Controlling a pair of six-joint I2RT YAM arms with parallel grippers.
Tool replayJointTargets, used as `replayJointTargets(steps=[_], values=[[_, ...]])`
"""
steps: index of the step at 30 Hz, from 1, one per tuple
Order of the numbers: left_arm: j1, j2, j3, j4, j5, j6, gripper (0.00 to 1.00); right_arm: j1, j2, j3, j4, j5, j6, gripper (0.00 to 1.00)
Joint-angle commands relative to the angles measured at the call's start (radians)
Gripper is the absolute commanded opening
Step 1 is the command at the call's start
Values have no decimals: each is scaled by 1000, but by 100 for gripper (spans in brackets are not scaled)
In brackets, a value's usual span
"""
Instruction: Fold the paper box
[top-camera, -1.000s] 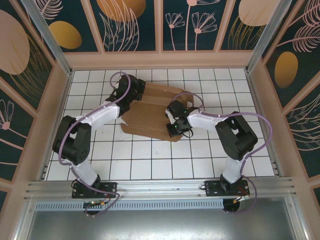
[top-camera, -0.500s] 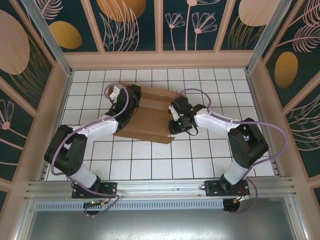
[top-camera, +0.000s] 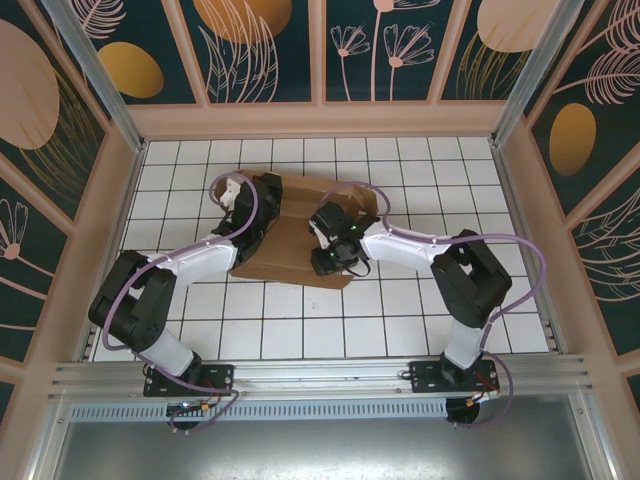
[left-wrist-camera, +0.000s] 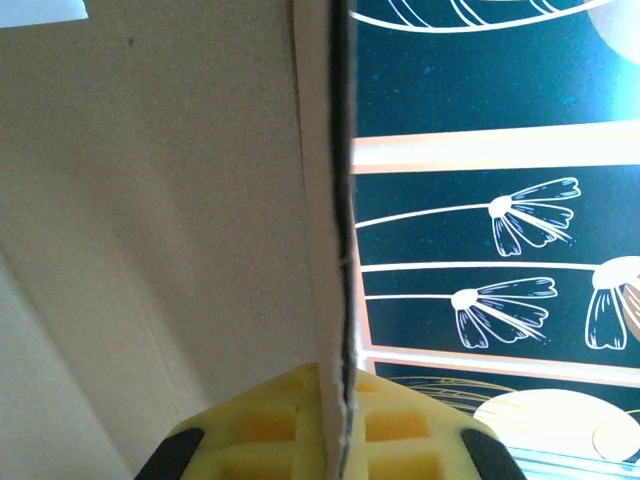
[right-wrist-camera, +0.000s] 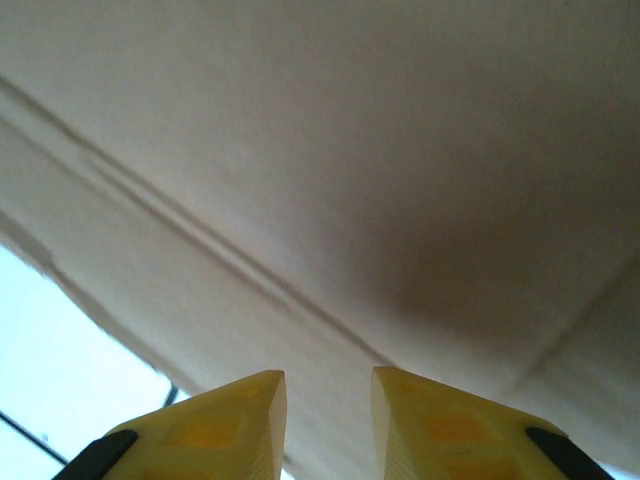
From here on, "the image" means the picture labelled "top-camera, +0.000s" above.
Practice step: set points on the brown cardboard box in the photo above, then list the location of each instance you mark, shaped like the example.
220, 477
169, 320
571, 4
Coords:
285, 250

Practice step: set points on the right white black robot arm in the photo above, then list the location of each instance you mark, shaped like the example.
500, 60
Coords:
470, 280

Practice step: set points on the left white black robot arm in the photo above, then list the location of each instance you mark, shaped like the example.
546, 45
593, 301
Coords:
135, 305

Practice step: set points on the grey metal sheet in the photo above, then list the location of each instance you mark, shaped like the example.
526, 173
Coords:
320, 450

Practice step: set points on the pink circle golden lines panel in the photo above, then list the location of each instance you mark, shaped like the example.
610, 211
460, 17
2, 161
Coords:
500, 25

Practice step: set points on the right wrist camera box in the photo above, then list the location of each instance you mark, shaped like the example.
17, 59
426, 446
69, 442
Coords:
320, 239

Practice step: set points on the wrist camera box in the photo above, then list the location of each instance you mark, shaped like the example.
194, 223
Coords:
231, 192
320, 239

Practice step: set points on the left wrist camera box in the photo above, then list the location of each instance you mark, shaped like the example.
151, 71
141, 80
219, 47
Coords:
231, 192

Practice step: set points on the long aluminium mounting rail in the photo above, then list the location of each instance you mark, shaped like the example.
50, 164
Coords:
320, 372

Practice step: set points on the aluminium side rail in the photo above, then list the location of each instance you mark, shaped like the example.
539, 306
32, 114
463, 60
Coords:
530, 210
107, 235

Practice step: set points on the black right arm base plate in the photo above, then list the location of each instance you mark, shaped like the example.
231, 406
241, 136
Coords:
425, 375

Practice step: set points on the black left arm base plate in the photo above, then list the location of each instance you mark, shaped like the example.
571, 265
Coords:
215, 380

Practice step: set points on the pink flowers wall panel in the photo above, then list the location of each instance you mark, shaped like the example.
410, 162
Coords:
380, 75

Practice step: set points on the aluminium corner post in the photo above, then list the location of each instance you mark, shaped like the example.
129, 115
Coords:
105, 95
525, 80

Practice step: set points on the orange oval feather wall panel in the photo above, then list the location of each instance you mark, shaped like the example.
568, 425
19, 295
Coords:
130, 70

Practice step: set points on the orange circle leaf wall panel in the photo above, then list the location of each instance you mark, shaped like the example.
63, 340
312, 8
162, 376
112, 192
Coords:
240, 20

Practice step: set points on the single pink flower wall panel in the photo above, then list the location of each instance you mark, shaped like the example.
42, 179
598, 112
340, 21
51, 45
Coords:
20, 280

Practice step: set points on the large pink circle wall panel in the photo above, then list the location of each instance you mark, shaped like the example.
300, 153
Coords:
25, 100

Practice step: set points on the orange oval fern wall panel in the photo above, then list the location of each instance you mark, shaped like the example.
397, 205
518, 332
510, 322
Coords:
572, 140

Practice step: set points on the pink fern wall panel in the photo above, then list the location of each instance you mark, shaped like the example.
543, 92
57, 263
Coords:
615, 260

